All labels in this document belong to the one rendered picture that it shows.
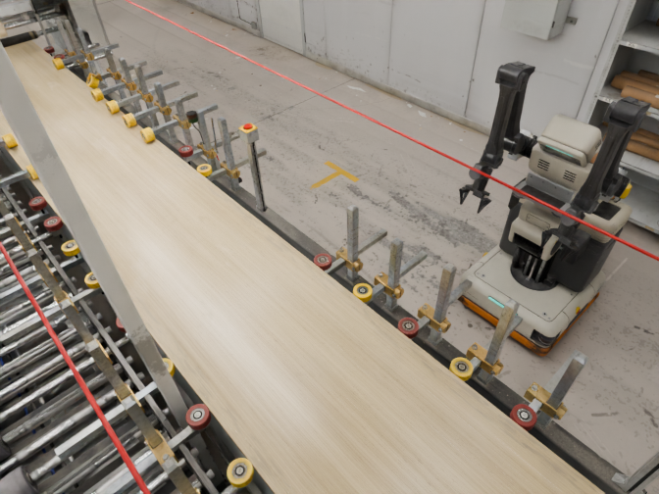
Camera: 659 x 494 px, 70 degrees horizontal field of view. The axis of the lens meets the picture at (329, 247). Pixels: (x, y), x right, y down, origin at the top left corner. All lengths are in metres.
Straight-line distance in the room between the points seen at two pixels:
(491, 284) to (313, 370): 1.50
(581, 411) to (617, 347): 0.53
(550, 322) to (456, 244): 1.00
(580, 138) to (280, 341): 1.46
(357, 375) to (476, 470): 0.48
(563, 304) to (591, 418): 0.61
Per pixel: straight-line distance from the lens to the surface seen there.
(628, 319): 3.47
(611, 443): 2.94
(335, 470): 1.61
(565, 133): 2.24
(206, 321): 1.97
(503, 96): 2.07
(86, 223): 1.22
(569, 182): 2.36
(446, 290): 1.81
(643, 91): 3.71
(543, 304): 2.94
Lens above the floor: 2.41
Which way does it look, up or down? 44 degrees down
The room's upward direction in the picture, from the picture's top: 3 degrees counter-clockwise
